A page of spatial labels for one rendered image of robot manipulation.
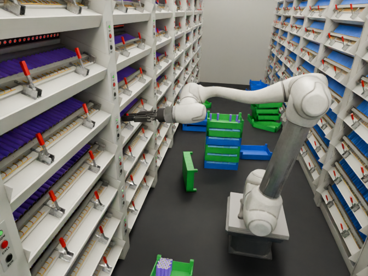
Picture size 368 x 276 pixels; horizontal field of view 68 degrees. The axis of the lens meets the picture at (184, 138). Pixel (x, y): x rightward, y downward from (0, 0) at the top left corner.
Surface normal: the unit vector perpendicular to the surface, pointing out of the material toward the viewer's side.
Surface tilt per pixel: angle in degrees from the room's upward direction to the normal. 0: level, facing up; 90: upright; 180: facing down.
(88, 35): 90
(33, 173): 21
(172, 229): 0
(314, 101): 84
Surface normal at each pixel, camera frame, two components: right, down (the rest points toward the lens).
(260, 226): -0.24, 0.50
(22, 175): 0.39, -0.81
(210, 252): 0.03, -0.90
